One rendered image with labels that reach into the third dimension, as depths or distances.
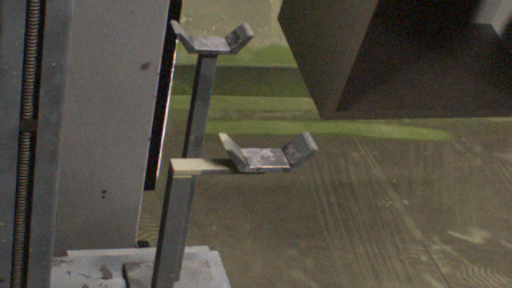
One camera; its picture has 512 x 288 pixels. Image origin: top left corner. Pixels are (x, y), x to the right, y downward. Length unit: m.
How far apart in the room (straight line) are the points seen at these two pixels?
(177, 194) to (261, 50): 2.21
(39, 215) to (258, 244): 1.61
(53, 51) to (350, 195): 1.98
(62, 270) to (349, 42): 1.06
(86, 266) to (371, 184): 1.72
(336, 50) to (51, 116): 1.34
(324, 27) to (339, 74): 0.12
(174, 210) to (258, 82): 2.21
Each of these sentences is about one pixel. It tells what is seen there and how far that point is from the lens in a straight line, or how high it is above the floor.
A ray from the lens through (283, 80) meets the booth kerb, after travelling 3.06.
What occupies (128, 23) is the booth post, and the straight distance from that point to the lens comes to 1.39.
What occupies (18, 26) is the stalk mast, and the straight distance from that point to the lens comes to 0.81.
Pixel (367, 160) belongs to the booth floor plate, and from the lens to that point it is 2.91.
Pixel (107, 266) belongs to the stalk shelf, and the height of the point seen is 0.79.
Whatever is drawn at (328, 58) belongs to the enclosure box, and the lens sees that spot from 2.17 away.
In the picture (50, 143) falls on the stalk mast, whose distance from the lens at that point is 0.87.
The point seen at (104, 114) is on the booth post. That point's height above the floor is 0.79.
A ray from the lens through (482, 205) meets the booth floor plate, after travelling 2.87.
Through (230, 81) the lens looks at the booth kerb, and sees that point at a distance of 3.01.
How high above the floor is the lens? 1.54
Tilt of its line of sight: 32 degrees down
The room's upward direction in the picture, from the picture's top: 12 degrees clockwise
